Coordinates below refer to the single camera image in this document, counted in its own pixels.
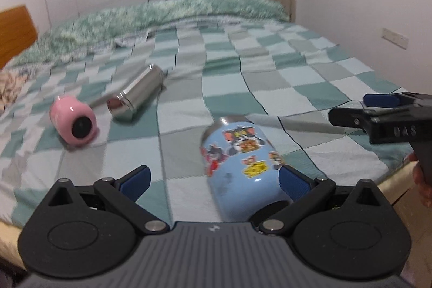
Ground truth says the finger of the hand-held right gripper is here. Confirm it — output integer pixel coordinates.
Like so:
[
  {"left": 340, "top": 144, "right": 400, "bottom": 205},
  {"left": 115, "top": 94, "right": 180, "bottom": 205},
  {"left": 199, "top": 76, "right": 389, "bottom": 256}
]
[
  {"left": 363, "top": 94, "right": 404, "bottom": 108},
  {"left": 329, "top": 107, "right": 382, "bottom": 137}
]

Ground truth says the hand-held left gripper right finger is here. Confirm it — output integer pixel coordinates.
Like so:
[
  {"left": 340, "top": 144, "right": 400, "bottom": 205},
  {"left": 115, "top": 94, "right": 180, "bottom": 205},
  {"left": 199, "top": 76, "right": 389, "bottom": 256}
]
[{"left": 259, "top": 165, "right": 383, "bottom": 236}]

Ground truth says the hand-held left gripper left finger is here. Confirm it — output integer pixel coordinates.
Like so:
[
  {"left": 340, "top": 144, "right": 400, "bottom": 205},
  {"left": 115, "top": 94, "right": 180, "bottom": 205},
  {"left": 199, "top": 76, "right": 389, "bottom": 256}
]
[{"left": 47, "top": 165, "right": 170, "bottom": 235}]

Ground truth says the blue cartoon sticker cup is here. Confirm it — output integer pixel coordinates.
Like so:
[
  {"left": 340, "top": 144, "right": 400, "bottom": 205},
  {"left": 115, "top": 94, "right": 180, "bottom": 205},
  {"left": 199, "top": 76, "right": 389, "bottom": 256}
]
[{"left": 199, "top": 116, "right": 294, "bottom": 222}]

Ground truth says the person's right hand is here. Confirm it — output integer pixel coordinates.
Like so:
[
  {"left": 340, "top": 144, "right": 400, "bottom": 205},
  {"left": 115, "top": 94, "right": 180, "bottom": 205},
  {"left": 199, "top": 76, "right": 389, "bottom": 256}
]
[{"left": 412, "top": 153, "right": 432, "bottom": 202}]

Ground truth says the green checkered bed sheet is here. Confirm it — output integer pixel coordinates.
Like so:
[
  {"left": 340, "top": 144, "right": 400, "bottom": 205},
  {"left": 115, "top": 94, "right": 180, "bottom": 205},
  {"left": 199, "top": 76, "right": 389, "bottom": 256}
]
[{"left": 0, "top": 18, "right": 406, "bottom": 228}]

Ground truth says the stainless steel bottle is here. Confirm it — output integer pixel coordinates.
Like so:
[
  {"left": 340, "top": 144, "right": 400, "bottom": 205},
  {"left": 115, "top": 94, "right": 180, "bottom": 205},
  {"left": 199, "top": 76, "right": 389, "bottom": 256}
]
[{"left": 107, "top": 64, "right": 168, "bottom": 122}]

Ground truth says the pink bottle black cap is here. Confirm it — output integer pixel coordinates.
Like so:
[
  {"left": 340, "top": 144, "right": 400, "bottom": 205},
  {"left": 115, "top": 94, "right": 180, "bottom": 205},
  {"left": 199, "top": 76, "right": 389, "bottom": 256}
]
[{"left": 50, "top": 96, "right": 99, "bottom": 149}]

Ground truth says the floral pillow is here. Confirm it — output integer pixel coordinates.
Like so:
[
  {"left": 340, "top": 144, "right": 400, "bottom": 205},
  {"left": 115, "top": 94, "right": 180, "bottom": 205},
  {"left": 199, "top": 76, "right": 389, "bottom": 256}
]
[{"left": 0, "top": 70, "right": 29, "bottom": 115}]

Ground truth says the green fluffy blanket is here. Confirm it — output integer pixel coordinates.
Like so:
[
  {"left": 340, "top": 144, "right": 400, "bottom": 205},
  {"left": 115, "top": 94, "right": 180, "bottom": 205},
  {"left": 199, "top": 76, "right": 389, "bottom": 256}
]
[{"left": 7, "top": 0, "right": 291, "bottom": 69}]

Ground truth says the wooden headboard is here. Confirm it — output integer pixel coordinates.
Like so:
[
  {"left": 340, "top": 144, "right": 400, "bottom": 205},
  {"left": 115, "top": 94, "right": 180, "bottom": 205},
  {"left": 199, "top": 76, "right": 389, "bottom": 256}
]
[{"left": 0, "top": 5, "right": 39, "bottom": 70}]

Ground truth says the white wall switch panel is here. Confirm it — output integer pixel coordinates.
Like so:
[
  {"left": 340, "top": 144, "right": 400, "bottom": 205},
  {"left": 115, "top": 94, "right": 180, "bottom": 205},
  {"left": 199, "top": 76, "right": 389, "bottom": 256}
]
[{"left": 381, "top": 28, "right": 410, "bottom": 50}]

